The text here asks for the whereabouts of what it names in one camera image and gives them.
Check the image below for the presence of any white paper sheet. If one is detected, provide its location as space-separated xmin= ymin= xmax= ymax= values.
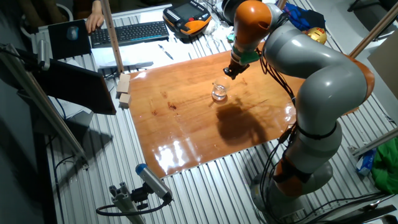
xmin=91 ymin=39 xmax=218 ymax=70

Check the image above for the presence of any black camera bracket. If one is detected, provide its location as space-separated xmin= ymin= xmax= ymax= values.
xmin=130 ymin=183 xmax=150 ymax=211

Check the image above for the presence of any blue cloth bag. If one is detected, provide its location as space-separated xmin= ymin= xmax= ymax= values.
xmin=275 ymin=1 xmax=326 ymax=32

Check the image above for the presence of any metal spoon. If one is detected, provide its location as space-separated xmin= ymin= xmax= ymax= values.
xmin=357 ymin=194 xmax=396 ymax=212

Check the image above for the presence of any grey computer mouse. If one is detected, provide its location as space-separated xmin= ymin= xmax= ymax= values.
xmin=66 ymin=25 xmax=80 ymax=42

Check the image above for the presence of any black flat monitor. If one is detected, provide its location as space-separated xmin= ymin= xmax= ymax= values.
xmin=29 ymin=58 xmax=118 ymax=116

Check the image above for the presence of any black camera cable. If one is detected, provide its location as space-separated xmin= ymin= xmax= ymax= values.
xmin=95 ymin=193 xmax=172 ymax=217

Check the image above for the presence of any silver camera with blue cap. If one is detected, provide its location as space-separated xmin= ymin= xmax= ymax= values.
xmin=135 ymin=163 xmax=174 ymax=202

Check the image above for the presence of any aluminium frame bar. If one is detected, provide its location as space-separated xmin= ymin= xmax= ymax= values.
xmin=348 ymin=127 xmax=398 ymax=158

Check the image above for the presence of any glossy wooden board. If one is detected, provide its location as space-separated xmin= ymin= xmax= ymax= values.
xmin=127 ymin=42 xmax=360 ymax=179

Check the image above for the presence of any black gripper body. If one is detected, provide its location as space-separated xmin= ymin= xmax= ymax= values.
xmin=228 ymin=59 xmax=251 ymax=77

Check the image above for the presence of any black orange teach pendant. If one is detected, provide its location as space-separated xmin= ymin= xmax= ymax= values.
xmin=162 ymin=0 xmax=213 ymax=37

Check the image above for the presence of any dark ballpoint pen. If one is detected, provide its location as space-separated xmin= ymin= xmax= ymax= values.
xmin=157 ymin=44 xmax=174 ymax=60

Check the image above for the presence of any black computer keyboard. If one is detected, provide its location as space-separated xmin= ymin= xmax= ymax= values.
xmin=90 ymin=21 xmax=170 ymax=49

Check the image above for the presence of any black mouse pad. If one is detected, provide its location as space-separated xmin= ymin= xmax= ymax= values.
xmin=47 ymin=19 xmax=93 ymax=60

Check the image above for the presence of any green cloth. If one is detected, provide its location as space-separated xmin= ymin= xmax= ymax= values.
xmin=371 ymin=136 xmax=398 ymax=195

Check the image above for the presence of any white round bin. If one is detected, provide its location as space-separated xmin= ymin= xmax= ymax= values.
xmin=19 ymin=2 xmax=75 ymax=40

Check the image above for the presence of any white tissue wad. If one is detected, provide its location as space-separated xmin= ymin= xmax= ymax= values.
xmin=203 ymin=18 xmax=234 ymax=43

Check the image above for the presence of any glass beaker with water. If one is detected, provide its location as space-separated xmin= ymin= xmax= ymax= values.
xmin=211 ymin=76 xmax=231 ymax=101

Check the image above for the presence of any person's bare hand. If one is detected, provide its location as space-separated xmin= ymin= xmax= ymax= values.
xmin=85 ymin=11 xmax=105 ymax=34

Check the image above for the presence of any blue tissue pack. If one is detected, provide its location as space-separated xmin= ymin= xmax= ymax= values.
xmin=356 ymin=148 xmax=377 ymax=177

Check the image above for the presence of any long aluminium frame beam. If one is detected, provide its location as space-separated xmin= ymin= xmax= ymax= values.
xmin=0 ymin=43 xmax=90 ymax=170

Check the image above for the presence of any light wooden block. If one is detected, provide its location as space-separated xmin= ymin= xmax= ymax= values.
xmin=118 ymin=93 xmax=132 ymax=109
xmin=116 ymin=73 xmax=132 ymax=95

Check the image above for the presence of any short aluminium profile stand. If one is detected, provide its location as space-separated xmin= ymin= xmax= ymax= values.
xmin=108 ymin=182 xmax=147 ymax=224

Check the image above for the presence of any black round device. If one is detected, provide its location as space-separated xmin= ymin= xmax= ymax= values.
xmin=221 ymin=0 xmax=242 ymax=26

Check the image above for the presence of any black flat plate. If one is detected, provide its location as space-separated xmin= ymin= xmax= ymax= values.
xmin=323 ymin=203 xmax=398 ymax=224

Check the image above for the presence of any brown cardboard sheet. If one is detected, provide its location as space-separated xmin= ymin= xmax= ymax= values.
xmin=367 ymin=29 xmax=398 ymax=100

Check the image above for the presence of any gold piggy bank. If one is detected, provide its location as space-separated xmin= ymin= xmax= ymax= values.
xmin=306 ymin=27 xmax=328 ymax=45

